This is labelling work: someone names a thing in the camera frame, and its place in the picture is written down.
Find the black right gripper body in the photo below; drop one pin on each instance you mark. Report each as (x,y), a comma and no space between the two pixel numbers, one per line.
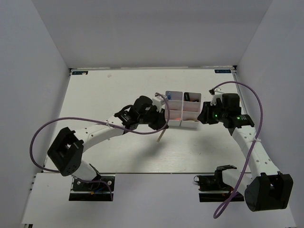
(217,112)

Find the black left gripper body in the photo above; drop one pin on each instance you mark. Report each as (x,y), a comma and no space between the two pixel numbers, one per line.
(153,118)

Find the black pink highlighter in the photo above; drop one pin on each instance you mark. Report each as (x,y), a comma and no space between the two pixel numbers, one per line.
(187,97)

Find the yellow pen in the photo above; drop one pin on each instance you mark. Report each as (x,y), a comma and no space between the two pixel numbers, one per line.
(161,135)

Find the grey eraser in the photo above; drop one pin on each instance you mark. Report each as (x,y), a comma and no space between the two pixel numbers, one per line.
(190,119)

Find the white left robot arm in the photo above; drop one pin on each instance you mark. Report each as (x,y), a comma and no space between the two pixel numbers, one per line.
(67,149)

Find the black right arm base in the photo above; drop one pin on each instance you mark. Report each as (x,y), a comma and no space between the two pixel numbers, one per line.
(211,187)

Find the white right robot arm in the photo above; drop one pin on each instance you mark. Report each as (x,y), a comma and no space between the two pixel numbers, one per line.
(268,188)

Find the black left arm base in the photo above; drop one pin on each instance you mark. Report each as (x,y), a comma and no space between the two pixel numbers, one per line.
(89,191)

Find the white right organizer tray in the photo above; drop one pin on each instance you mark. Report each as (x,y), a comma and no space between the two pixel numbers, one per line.
(191,109)

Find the white organizer tray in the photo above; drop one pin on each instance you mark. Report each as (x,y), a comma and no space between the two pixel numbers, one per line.
(191,109)
(175,108)

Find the white left organizer tray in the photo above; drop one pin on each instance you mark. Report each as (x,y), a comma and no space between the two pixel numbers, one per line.
(175,108)

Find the right blue table label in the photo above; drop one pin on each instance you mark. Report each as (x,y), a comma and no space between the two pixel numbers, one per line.
(222,71)

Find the blue table label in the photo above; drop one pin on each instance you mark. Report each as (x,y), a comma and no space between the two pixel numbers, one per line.
(79,72)
(222,71)

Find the left blue table label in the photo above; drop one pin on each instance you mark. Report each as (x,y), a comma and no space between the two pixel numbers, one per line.
(79,72)

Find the aluminium table edge rail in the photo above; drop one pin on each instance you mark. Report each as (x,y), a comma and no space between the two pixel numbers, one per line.
(238,86)

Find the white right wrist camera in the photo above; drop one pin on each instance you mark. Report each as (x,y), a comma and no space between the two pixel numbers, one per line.
(216,93)

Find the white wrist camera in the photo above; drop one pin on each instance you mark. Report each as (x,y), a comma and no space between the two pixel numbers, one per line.
(159,101)
(216,93)

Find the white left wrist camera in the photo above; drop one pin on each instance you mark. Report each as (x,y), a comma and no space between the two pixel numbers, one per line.
(159,101)

